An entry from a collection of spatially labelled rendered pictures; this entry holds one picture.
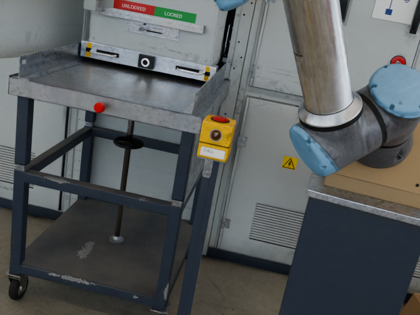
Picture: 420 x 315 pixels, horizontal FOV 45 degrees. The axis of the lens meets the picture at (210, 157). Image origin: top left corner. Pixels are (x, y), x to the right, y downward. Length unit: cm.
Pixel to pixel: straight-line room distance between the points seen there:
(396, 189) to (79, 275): 111
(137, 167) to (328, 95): 138
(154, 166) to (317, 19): 144
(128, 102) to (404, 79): 78
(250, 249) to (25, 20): 136
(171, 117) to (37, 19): 80
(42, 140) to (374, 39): 151
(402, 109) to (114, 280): 115
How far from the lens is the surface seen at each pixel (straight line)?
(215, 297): 220
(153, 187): 238
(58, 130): 243
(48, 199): 258
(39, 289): 214
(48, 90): 166
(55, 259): 199
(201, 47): 196
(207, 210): 138
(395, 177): 148
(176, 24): 193
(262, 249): 240
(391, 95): 127
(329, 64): 111
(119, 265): 198
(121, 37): 203
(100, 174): 244
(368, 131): 125
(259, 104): 216
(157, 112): 154
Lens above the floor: 124
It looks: 19 degrees down
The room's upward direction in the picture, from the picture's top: 10 degrees clockwise
